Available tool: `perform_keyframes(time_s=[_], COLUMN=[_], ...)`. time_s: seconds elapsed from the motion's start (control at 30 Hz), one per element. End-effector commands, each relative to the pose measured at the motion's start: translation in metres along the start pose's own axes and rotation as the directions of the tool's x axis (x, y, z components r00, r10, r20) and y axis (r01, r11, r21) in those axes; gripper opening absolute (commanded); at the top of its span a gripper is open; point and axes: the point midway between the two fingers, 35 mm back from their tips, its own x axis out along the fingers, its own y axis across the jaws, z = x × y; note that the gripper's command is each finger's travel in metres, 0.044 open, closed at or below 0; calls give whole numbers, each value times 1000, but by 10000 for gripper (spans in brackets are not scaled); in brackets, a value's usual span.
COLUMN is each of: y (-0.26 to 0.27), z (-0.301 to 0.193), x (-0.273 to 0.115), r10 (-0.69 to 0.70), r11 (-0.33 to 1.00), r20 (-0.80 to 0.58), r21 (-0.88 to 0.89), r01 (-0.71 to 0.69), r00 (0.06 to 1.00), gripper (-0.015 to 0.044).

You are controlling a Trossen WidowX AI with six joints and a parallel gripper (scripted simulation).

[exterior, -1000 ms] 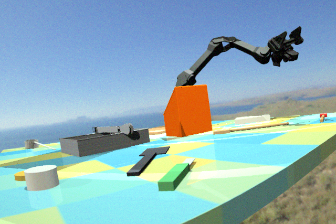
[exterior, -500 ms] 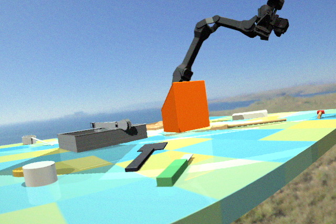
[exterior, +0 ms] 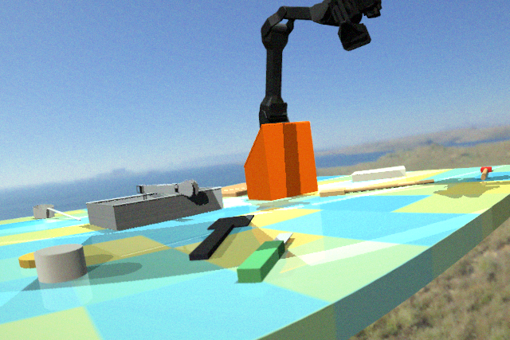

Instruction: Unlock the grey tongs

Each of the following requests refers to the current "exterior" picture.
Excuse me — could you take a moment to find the yellow flat disc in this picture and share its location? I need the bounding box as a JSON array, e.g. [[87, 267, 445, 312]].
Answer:
[[18, 252, 36, 268]]

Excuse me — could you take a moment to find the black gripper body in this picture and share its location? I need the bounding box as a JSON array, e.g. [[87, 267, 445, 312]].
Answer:
[[328, 0, 371, 51]]

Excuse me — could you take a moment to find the white rectangular tray with grey walls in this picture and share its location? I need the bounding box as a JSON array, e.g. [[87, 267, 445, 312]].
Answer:
[[86, 187, 224, 231]]

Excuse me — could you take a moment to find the grey spatula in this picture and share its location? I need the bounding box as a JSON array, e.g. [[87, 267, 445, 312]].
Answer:
[[189, 214, 254, 261]]

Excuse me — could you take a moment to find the grey cylinder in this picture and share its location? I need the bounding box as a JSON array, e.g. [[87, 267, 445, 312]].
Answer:
[[33, 244, 88, 283]]

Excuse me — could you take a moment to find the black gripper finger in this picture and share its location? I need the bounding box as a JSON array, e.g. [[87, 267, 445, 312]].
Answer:
[[338, 21, 368, 45]]

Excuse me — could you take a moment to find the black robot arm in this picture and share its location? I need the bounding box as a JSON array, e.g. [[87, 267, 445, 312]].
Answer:
[[259, 0, 382, 128]]

